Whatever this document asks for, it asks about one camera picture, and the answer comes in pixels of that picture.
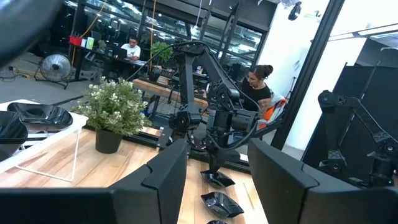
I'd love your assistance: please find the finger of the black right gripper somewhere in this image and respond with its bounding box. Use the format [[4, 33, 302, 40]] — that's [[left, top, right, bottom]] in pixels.
[[207, 149, 220, 174], [218, 149, 231, 174]]

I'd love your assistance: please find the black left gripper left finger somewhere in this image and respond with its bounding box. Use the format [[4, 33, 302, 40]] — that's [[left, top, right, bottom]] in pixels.
[[0, 139, 188, 224]]

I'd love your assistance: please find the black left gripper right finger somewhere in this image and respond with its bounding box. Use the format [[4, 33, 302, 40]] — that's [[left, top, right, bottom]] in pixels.
[[248, 138, 398, 224]]

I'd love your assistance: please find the black wavy square mini plate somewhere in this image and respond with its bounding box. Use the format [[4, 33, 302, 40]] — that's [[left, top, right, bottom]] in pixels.
[[0, 110, 29, 162]]

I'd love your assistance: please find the orange white chair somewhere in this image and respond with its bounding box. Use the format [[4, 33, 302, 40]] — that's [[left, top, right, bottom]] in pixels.
[[259, 93, 287, 130]]

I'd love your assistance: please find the person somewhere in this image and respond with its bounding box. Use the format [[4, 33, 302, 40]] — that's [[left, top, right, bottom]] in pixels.
[[241, 64, 280, 125], [119, 35, 142, 62]]

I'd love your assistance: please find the wooden background table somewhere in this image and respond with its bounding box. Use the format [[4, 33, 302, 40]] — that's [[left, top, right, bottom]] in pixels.
[[132, 78, 209, 109]]

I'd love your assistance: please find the white mesh shelf rack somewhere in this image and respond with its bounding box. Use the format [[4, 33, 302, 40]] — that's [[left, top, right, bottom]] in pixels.
[[0, 98, 90, 183]]

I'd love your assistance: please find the green potted plant black pot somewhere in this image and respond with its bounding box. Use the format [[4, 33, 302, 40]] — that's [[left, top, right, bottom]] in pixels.
[[70, 77, 153, 155]]

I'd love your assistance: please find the green background plant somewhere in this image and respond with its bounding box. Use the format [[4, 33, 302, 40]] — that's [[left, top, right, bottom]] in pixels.
[[150, 42, 174, 63]]

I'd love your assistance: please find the black partition panel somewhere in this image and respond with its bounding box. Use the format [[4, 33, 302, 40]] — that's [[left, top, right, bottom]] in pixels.
[[301, 62, 398, 187]]

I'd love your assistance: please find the black background desk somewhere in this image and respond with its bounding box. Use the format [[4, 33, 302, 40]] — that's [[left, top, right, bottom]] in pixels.
[[71, 43, 147, 82]]

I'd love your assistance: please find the grey floor fan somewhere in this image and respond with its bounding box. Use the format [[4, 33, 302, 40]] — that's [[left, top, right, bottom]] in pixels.
[[34, 52, 74, 90]]

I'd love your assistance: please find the black metal post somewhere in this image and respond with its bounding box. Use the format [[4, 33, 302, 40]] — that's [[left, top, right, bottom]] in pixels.
[[270, 0, 346, 150]]

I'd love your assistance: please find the black ceiling camera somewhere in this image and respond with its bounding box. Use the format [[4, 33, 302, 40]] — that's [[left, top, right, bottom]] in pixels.
[[287, 1, 303, 21]]

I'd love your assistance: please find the black left wrist camera cable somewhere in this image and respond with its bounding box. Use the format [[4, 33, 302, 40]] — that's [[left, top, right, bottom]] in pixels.
[[0, 0, 65, 68]]

